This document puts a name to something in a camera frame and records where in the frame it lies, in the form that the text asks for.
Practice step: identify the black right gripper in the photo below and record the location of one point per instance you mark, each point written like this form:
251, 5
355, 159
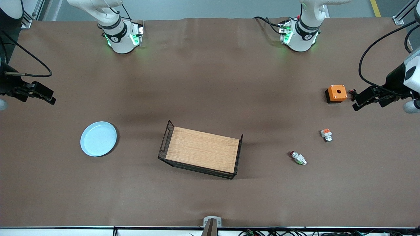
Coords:
6, 86

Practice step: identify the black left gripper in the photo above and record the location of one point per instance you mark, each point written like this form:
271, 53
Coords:
392, 82

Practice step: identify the light blue round plate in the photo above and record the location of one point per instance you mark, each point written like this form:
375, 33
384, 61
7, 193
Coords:
98, 139

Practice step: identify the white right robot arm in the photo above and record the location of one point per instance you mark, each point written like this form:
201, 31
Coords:
121, 41

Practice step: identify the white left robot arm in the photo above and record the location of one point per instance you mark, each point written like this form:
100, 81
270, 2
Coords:
300, 41

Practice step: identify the small black button part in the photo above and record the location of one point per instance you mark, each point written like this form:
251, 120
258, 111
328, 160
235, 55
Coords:
352, 93

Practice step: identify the orange white contact block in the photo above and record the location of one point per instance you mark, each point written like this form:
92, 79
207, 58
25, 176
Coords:
326, 133

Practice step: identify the base connector box green light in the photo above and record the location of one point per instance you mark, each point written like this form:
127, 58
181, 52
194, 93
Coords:
137, 32
284, 32

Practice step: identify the brown table mat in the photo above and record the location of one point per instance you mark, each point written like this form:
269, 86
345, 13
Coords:
197, 203

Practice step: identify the orange button enclosure box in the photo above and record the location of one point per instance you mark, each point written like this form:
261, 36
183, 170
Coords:
337, 93

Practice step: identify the aluminium frame profile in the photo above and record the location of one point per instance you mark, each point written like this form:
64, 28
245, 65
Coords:
28, 23
398, 20

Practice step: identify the white table edge rail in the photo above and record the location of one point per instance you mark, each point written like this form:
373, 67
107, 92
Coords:
65, 232

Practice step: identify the grey metal bracket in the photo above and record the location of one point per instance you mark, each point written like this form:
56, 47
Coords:
206, 219

